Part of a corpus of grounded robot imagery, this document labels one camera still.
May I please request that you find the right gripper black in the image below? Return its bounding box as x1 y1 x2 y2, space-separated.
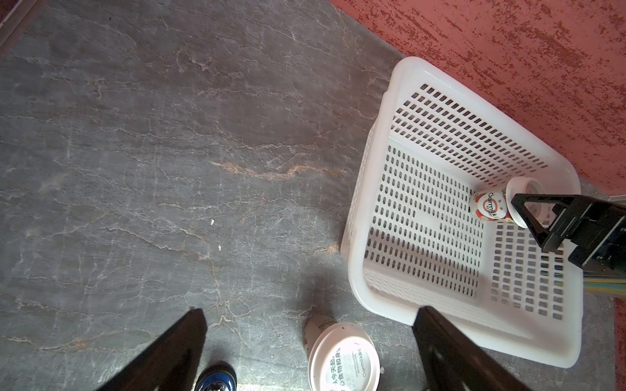
512 193 625 276

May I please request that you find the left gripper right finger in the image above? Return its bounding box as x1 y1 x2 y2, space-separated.
412 306 528 390

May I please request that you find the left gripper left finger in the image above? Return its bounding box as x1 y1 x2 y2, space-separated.
99 309 207 390

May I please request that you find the yogurt cup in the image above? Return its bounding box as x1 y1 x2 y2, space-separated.
469 177 545 228
303 315 381 391

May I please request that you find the white plastic perforated basket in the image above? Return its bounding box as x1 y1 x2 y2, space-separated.
341 57 584 368

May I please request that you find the blue black stapler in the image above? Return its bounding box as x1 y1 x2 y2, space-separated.
194 361 237 391

